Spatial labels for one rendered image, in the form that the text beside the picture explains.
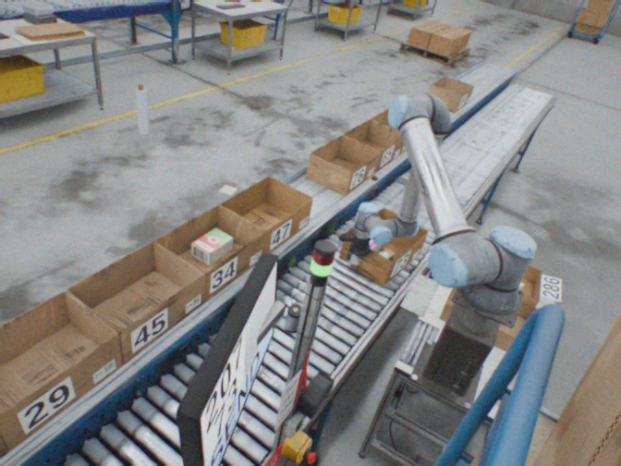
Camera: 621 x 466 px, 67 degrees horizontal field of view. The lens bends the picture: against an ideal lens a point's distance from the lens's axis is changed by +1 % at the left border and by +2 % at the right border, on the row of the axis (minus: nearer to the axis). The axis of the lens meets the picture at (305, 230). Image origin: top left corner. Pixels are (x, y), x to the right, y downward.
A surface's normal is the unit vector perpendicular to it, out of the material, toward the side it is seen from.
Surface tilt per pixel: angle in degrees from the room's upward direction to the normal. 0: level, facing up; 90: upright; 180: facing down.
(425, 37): 90
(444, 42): 91
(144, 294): 1
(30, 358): 0
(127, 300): 0
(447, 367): 90
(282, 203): 89
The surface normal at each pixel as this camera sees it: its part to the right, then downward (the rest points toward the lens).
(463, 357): -0.48, 0.47
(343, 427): 0.15, -0.79
